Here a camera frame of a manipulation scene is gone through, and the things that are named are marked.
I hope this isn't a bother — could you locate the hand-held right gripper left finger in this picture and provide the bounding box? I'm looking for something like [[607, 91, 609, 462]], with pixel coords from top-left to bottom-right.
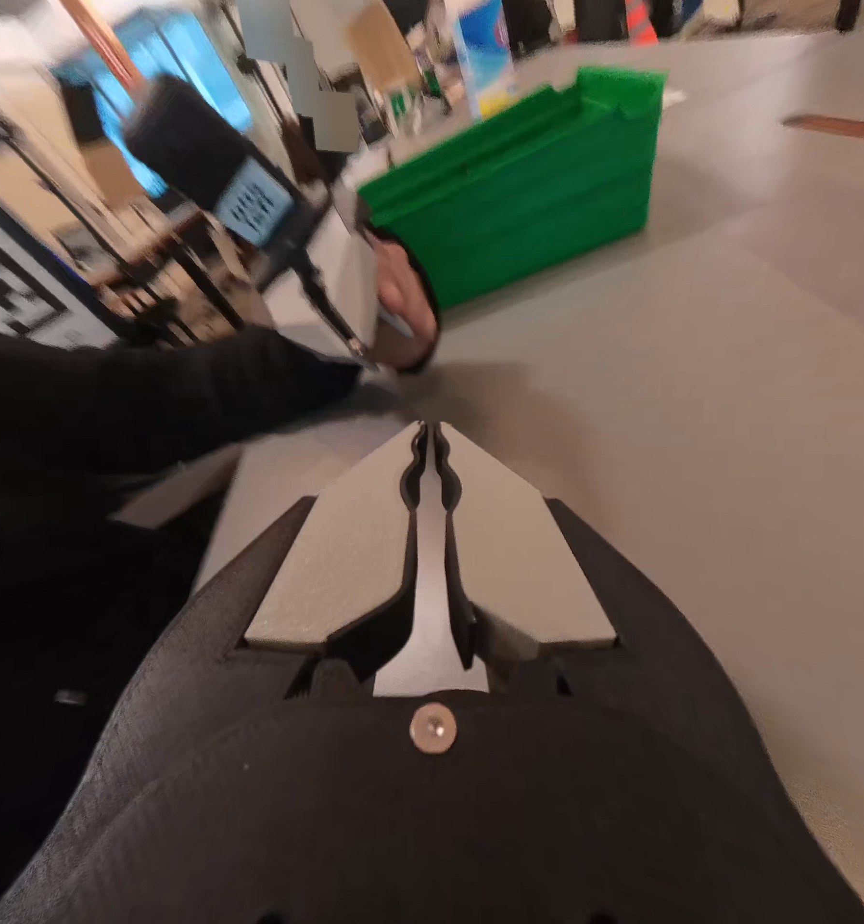
[[244, 421, 430, 681]]

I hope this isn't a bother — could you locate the person's left forearm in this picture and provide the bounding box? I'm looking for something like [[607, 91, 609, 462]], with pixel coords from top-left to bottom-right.
[[0, 325, 367, 492]]

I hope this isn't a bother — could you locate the black framed marker sign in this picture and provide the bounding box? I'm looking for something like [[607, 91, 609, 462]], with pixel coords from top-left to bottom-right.
[[0, 179, 120, 352]]

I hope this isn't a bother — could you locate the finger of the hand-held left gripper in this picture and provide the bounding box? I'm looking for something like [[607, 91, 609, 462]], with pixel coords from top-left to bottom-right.
[[329, 195, 384, 362], [257, 263, 369, 372]]

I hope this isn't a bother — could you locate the person's left hand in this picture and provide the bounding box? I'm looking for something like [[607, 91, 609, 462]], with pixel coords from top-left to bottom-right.
[[370, 234, 440, 372]]

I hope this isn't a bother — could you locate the orange traffic cone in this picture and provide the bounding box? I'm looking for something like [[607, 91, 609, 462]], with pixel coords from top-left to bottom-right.
[[623, 0, 660, 48]]

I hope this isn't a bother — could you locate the wipes canister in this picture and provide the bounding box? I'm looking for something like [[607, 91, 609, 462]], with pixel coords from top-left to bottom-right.
[[452, 0, 517, 121]]

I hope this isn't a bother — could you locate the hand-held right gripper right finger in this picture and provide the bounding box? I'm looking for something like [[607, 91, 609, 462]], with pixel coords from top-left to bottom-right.
[[432, 422, 618, 671]]

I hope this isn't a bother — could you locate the green plastic bin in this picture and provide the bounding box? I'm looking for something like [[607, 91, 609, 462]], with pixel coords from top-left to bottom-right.
[[357, 65, 669, 313]]

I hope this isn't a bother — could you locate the wooden column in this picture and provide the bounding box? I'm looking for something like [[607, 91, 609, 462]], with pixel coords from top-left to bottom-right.
[[60, 0, 146, 91]]

